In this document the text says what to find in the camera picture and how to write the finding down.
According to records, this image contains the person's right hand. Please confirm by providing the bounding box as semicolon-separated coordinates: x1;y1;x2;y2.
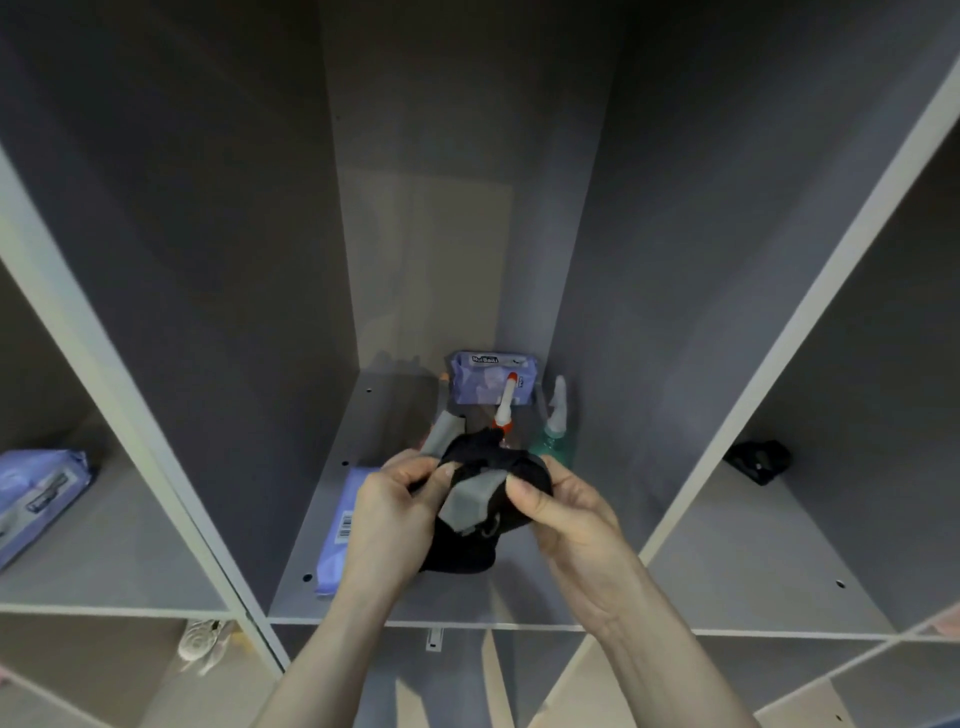
504;454;648;637

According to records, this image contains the person's left hand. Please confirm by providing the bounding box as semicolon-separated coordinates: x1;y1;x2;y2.
339;448;463;603

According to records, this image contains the green spray bottle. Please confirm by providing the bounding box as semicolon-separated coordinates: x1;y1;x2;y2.
528;374;577;466

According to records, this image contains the pink spray bottle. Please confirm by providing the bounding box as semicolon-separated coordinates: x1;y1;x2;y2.
493;371;520;451

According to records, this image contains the grey cubby shelf unit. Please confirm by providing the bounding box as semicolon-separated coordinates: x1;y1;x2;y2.
0;0;960;728

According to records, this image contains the person's left forearm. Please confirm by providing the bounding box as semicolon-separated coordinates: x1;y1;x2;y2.
254;577;410;728

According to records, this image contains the grey white sneaker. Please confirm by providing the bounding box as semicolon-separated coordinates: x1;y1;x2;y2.
177;618;234;676

